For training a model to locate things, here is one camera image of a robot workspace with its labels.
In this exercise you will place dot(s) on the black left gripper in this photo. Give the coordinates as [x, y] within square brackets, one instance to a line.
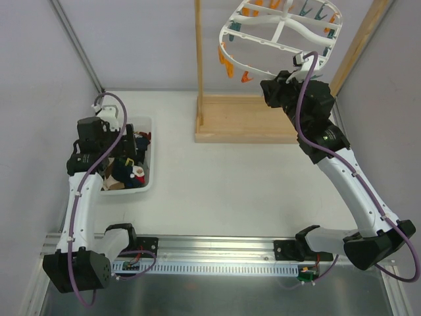
[130, 141]

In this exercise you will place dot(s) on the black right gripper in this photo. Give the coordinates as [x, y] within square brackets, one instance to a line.
[272, 89]

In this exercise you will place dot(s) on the navy santa sock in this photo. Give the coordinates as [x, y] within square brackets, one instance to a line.
[130, 175]

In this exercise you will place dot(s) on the white plastic clip hanger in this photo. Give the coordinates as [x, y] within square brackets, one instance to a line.
[262, 37]

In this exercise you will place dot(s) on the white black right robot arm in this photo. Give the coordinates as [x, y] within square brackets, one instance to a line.
[379, 232]

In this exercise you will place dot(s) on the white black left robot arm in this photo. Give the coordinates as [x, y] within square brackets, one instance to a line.
[80, 263]

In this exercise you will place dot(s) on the pile of dark socks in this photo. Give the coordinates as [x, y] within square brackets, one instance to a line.
[142, 140]

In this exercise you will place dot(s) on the wooden hanger stand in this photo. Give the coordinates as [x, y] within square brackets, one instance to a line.
[244, 119]

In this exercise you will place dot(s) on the orange clothespin lower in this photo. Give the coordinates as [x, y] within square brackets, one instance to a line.
[246, 77]

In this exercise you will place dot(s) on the orange clothespin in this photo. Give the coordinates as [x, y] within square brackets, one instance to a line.
[229, 70]
[222, 58]
[246, 77]

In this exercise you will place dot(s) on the white perforated plastic basket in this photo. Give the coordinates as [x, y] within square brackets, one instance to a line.
[141, 123]

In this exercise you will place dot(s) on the beige brown sock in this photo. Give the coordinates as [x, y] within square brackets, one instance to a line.
[110, 183]

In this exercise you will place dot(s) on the orange clothespin middle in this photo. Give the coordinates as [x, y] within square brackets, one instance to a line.
[229, 70]

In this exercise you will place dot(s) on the orange clothespin upper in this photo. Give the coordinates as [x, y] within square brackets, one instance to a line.
[222, 58]

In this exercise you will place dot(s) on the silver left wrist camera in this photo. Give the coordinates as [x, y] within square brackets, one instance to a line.
[109, 114]

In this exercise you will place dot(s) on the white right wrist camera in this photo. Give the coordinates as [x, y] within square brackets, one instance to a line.
[302, 63]

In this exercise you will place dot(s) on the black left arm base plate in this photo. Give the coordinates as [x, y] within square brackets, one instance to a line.
[147, 243]

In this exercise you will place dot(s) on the white slotted cable duct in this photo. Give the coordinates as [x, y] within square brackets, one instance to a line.
[230, 269]

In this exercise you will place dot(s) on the aluminium mounting rail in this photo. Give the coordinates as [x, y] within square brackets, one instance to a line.
[198, 249]

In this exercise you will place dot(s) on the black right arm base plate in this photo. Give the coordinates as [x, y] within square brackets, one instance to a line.
[286, 250]

